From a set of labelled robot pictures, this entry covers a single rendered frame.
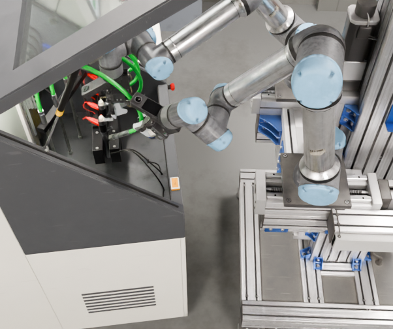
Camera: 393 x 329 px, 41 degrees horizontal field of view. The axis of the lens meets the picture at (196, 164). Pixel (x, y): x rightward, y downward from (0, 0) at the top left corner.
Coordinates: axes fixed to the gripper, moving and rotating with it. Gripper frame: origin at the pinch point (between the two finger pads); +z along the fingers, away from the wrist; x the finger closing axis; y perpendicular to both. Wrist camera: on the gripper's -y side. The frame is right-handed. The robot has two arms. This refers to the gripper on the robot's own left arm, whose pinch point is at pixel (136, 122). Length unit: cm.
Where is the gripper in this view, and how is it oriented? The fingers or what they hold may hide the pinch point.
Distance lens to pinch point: 176.9
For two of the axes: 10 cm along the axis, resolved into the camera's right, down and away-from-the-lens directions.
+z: -5.3, 0.7, 8.4
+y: 7.1, 5.8, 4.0
